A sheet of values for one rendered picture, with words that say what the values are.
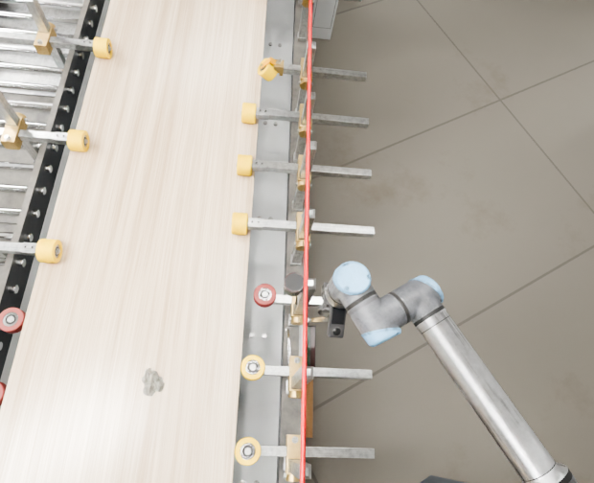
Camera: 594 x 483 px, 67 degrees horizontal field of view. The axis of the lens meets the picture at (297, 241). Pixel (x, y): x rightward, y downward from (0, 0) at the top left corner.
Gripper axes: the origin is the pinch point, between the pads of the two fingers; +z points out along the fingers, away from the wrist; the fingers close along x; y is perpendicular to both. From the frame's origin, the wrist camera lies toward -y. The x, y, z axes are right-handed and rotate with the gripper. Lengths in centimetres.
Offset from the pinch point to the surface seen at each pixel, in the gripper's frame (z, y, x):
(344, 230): 6.4, 33.8, -7.1
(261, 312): 40.0, 9.3, 20.5
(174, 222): 13, 35, 55
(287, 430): 31.0, -34.7, 8.6
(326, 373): 16.7, -15.9, -2.6
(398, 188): 104, 110, -64
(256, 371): 11.1, -16.9, 21.6
